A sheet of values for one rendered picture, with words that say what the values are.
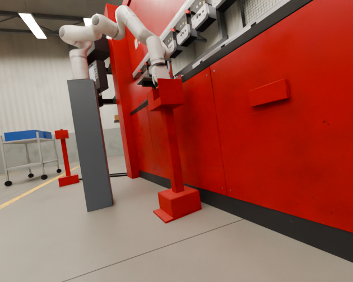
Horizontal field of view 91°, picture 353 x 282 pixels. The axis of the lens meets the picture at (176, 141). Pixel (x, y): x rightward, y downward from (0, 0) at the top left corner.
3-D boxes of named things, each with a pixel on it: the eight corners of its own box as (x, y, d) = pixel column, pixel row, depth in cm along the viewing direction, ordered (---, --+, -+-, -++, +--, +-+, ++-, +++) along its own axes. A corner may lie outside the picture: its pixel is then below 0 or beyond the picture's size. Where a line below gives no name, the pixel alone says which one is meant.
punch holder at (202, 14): (192, 30, 118) (189, 6, 118) (202, 32, 123) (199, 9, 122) (207, 15, 105) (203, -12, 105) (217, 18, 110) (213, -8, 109)
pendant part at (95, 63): (85, 96, 251) (82, 71, 250) (93, 97, 260) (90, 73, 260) (100, 87, 222) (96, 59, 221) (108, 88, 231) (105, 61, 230)
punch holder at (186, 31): (177, 45, 135) (174, 24, 135) (186, 47, 140) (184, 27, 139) (188, 34, 123) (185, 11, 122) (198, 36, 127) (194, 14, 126)
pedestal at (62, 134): (60, 184, 261) (51, 130, 259) (79, 180, 274) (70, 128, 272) (59, 187, 244) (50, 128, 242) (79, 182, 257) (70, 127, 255)
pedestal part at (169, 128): (172, 191, 112) (159, 109, 111) (180, 188, 115) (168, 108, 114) (176, 193, 107) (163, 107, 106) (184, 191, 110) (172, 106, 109)
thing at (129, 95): (127, 176, 248) (103, 15, 243) (177, 164, 291) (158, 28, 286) (132, 179, 227) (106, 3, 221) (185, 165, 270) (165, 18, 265)
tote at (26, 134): (15, 142, 363) (14, 134, 362) (43, 139, 378) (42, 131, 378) (5, 142, 328) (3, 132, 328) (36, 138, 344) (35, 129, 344)
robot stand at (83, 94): (87, 212, 130) (66, 79, 127) (91, 204, 147) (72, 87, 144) (112, 206, 135) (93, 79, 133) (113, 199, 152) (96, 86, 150)
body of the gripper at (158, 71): (163, 67, 109) (167, 84, 110) (148, 67, 104) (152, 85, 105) (168, 61, 102) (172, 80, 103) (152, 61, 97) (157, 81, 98)
